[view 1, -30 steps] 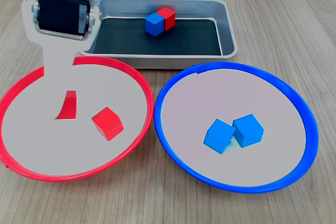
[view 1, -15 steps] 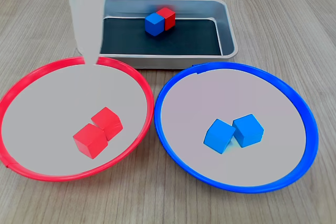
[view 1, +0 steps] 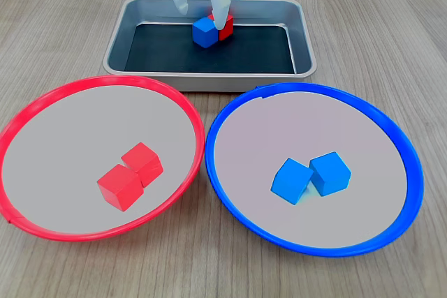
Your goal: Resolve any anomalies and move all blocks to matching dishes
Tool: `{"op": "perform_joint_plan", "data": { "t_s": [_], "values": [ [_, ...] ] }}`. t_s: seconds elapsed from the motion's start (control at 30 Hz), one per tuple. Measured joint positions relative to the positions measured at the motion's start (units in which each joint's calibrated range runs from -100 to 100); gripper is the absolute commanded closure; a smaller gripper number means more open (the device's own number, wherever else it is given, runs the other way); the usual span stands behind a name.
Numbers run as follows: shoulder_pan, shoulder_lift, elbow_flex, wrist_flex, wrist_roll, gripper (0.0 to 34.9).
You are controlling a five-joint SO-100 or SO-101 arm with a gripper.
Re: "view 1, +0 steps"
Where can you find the red cube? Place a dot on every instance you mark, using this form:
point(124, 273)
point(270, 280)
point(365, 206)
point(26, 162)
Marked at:
point(227, 31)
point(120, 188)
point(143, 160)

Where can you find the blue cube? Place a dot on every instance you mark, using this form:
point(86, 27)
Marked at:
point(205, 33)
point(291, 181)
point(330, 174)

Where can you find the white plate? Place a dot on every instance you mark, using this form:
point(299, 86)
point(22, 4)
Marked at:
point(314, 127)
point(70, 137)

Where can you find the black mat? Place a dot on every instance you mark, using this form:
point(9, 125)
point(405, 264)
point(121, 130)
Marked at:
point(167, 53)

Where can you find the steel tray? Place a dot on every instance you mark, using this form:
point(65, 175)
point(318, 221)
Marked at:
point(117, 38)

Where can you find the white plate, blue rim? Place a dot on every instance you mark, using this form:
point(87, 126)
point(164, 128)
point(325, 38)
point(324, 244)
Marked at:
point(314, 127)

